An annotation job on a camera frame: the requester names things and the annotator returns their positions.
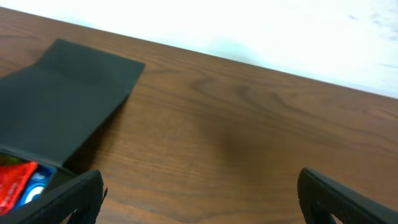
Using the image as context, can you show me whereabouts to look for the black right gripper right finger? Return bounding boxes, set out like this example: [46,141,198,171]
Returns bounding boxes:
[297,168,397,224]

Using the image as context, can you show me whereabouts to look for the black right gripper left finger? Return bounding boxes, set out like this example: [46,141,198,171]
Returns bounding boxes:
[1,170,108,224]

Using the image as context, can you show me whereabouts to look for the blue Oreo cookie pack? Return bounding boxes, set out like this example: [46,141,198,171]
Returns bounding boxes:
[13,165,55,210]

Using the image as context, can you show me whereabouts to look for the red snack bag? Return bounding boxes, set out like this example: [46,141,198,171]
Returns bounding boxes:
[1,162,38,215]

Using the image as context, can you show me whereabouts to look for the dark green box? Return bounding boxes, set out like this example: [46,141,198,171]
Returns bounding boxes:
[0,39,146,200]

